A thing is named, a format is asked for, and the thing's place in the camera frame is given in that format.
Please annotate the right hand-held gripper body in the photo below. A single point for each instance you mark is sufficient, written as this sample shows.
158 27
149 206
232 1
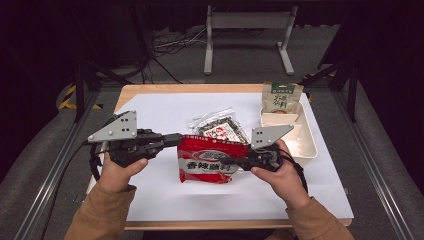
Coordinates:
268 135

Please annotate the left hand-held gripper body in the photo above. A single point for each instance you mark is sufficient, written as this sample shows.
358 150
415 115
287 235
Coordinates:
115 129

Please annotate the red seasoning packet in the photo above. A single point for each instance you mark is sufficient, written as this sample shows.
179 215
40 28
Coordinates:
206 170

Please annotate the beige green seasoning packet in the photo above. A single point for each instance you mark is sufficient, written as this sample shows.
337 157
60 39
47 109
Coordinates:
281 100

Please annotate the cream divided plastic box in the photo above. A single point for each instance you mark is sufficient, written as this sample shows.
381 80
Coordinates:
306 143

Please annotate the person's left hand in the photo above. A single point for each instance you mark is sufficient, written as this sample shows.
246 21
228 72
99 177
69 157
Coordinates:
116 176

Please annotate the person's right hand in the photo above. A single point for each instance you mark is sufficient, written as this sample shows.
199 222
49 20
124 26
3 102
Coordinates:
283 183

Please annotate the clear packet of dark mix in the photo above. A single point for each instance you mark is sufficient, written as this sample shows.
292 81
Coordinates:
220 128

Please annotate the white table mat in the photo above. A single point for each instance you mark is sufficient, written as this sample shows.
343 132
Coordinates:
206 203

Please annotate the black metal stand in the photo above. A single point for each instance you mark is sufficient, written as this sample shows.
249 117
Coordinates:
351 96
79 96

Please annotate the wooden table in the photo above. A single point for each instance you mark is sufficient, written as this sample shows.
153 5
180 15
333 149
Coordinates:
200 88

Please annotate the yellow black hazard tape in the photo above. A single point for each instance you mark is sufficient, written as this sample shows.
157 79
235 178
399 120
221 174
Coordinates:
66 97

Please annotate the white metal stand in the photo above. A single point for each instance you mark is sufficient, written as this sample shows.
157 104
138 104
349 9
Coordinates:
246 20

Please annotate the aluminium floor rail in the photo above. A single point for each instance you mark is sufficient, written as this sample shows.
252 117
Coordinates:
50 180
373 166

